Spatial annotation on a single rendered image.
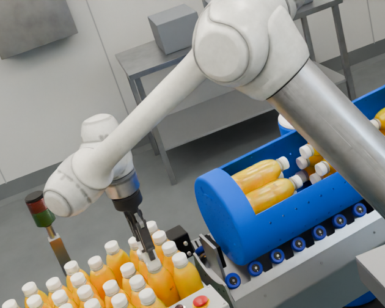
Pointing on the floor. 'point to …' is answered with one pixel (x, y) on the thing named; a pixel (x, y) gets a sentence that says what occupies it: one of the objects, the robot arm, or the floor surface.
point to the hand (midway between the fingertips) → (148, 255)
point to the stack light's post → (61, 253)
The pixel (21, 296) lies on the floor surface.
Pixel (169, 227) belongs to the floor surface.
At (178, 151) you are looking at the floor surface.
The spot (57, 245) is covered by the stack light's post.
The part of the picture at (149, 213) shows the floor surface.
